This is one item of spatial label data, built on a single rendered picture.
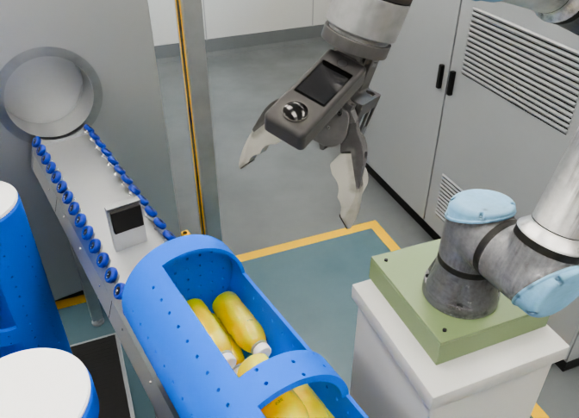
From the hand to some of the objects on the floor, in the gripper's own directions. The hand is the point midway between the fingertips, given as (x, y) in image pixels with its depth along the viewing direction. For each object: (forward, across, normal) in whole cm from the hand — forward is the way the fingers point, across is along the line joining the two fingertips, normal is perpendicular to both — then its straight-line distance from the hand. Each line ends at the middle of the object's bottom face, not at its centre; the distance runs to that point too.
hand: (289, 201), depth 65 cm
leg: (+178, +103, -106) cm, 231 cm away
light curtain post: (+160, +38, -113) cm, 200 cm away
